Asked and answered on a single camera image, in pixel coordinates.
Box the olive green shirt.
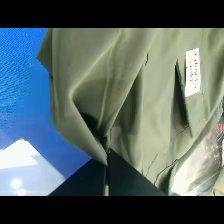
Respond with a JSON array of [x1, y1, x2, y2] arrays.
[[36, 28, 224, 197]]

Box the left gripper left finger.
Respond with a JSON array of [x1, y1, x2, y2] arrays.
[[48, 157, 108, 197]]

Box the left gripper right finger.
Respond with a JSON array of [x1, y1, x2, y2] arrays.
[[106, 147, 168, 197]]

